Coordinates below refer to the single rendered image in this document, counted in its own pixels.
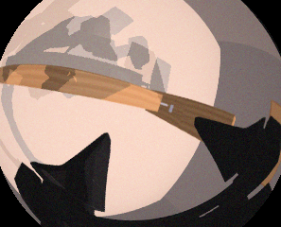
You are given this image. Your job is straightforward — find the wooden post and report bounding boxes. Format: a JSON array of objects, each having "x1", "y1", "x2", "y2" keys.
[{"x1": 147, "y1": 90, "x2": 236, "y2": 140}]

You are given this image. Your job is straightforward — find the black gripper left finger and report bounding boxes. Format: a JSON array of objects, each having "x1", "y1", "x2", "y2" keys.
[{"x1": 30, "y1": 132, "x2": 111, "y2": 212}]

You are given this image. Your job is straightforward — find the brown wooden plank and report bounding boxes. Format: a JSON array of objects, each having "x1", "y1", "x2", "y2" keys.
[{"x1": 0, "y1": 63, "x2": 167, "y2": 111}]

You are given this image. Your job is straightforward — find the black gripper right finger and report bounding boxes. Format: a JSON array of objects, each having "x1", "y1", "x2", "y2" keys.
[{"x1": 194, "y1": 117, "x2": 265, "y2": 183}]

